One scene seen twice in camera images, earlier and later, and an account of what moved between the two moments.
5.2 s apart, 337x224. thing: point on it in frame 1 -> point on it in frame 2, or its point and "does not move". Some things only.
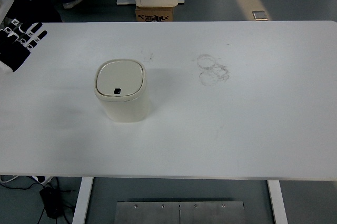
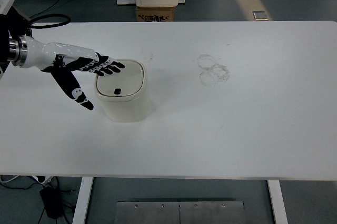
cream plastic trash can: [121, 87] does not move
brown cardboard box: [154, 13] does not move
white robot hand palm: [12, 54] -> [41, 56]
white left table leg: [86, 183] does not move
